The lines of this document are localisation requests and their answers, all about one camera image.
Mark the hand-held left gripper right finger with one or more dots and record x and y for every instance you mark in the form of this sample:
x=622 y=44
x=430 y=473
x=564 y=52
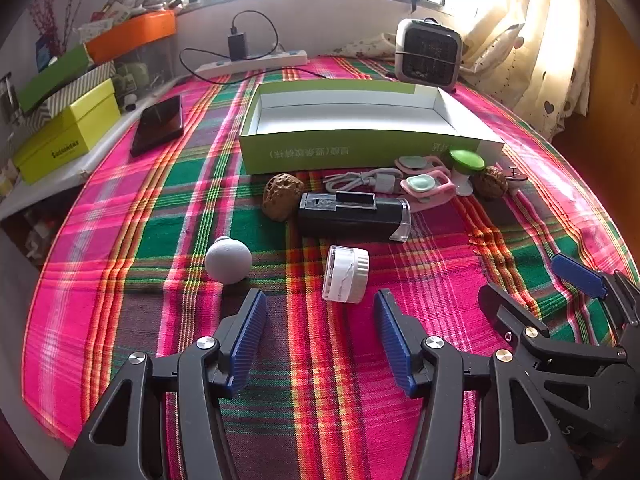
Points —
x=392 y=345

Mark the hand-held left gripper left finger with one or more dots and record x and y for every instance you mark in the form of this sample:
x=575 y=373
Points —
x=247 y=340

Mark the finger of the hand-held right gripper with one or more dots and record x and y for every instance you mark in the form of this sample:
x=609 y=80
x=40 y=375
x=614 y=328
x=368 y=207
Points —
x=505 y=310
x=575 y=270

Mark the grey ball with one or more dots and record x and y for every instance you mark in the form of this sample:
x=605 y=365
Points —
x=227 y=260

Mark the small white jar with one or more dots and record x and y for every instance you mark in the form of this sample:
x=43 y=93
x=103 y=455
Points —
x=345 y=275

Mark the brown walnut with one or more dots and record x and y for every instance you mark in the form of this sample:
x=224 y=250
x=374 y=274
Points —
x=282 y=197
x=491 y=184

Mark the black device clear cap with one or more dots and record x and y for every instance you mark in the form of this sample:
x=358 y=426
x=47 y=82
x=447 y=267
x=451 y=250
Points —
x=345 y=220

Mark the green cardboard box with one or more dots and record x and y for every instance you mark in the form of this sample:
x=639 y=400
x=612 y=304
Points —
x=325 y=155

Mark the pink green plaid blanket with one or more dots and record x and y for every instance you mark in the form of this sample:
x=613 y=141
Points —
x=150 y=260

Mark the black phone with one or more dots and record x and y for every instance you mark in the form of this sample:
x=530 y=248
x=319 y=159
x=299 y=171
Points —
x=157 y=125

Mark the cream heart print curtain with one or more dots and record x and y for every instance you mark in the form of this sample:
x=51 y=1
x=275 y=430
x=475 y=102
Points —
x=550 y=35

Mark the small grey space heater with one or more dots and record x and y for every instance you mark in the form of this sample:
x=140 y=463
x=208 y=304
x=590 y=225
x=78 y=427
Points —
x=425 y=55

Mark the white power strip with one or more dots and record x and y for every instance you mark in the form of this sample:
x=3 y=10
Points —
x=260 y=62

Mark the yellow green box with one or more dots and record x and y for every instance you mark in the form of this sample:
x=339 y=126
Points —
x=65 y=130

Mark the black charger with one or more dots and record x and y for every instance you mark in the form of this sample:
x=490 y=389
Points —
x=237 y=46

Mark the cream floral cloth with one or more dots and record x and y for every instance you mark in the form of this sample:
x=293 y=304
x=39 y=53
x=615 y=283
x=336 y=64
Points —
x=370 y=47

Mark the striped box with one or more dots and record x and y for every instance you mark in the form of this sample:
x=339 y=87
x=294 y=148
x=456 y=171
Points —
x=80 y=87

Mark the orange box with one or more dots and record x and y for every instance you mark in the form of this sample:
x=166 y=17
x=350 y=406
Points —
x=130 y=35

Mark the dark green box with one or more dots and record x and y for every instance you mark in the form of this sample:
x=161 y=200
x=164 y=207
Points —
x=50 y=77

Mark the red berry branches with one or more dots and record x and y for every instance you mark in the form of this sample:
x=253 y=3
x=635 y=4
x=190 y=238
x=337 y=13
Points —
x=50 y=15

